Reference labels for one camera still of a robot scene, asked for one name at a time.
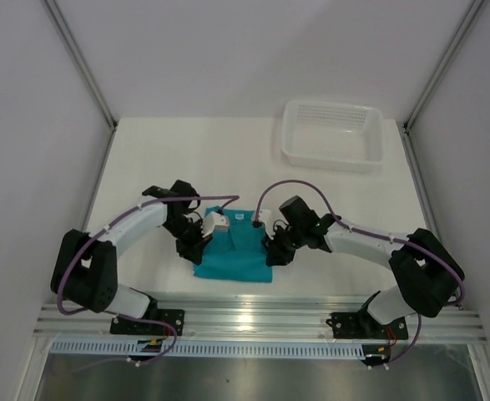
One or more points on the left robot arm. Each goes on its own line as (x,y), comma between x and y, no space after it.
(85,277)

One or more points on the aluminium frame post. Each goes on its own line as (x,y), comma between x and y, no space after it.
(454,45)
(75,53)

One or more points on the aluminium rail beam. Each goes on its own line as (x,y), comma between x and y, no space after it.
(268,318)

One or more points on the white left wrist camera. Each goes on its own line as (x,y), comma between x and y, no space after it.
(214,221)

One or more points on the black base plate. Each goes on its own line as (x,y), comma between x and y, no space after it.
(358,325)
(169,320)

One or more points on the left aluminium frame post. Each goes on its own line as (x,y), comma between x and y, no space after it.
(75,53)

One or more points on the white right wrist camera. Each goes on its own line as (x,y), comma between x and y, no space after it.
(262,218)

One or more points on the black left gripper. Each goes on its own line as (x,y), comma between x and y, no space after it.
(194,250)

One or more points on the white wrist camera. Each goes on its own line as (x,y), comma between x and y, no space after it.
(262,218)
(214,221)

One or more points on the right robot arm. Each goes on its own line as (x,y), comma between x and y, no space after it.
(426,274)

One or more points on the right aluminium frame post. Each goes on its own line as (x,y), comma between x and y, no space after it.
(454,45)

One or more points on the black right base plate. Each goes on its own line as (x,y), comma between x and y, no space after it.
(358,325)

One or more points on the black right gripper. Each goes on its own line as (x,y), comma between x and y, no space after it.
(275,256)

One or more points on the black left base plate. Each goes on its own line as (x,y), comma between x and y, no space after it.
(169,320)

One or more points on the white slotted cable duct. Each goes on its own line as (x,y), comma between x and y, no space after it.
(215,349)

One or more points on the white perforated plastic basket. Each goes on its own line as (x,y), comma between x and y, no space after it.
(333,136)

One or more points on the teal t shirt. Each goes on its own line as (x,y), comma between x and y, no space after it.
(236,254)

